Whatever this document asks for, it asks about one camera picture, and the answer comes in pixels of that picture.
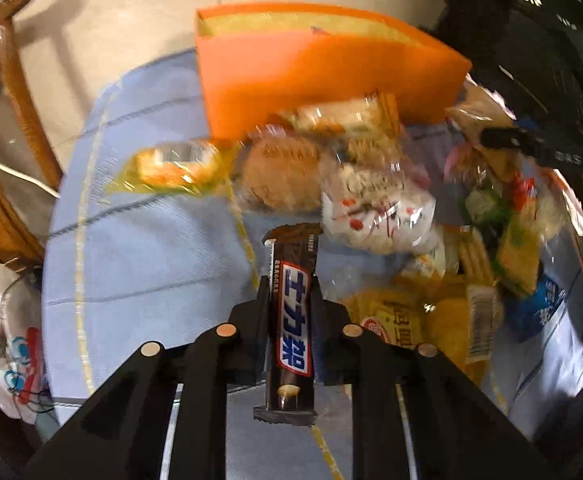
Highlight light blue tablecloth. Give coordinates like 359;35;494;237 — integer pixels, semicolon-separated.
41;47;583;480

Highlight clear cracker packet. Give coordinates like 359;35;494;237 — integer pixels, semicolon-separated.
284;92;405;161

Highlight large yellow snack packet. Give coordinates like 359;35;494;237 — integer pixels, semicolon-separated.
339;285;492;396

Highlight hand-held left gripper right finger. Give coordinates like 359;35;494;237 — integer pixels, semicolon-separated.
311;279;557;480

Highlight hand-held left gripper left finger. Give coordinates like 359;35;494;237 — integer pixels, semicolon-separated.
24;276;274;480

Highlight biscuit stick packet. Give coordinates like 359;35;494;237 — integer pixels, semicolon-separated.
451;230;505;366

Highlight white cable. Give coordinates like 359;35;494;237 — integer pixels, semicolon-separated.
0;140;62;198

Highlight white packet red print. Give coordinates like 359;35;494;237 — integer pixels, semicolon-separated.
319;160;445;256

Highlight blue snack packet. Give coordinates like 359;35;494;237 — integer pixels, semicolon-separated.
504;272;572;343

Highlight brown chocolate bar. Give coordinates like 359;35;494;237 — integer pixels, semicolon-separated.
252;222;325;427

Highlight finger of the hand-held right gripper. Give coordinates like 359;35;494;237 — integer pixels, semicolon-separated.
479;127;539;156

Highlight green soda cracker packet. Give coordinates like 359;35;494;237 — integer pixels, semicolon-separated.
464;185;545;298

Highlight round brown pastry packet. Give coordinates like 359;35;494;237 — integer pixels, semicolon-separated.
236;132;327;213

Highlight orange cardboard box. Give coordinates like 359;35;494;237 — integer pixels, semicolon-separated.
194;5;473;141

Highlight clear packet red print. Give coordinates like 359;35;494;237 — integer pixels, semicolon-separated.
511;167;567;241

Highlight wooden chair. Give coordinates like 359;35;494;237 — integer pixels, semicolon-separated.
0;0;64;281

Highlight orange yellow snack packet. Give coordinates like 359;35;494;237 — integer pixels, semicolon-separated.
106;140;232;198

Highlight clear biscuit packet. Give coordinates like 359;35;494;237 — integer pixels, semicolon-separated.
444;80;517;161

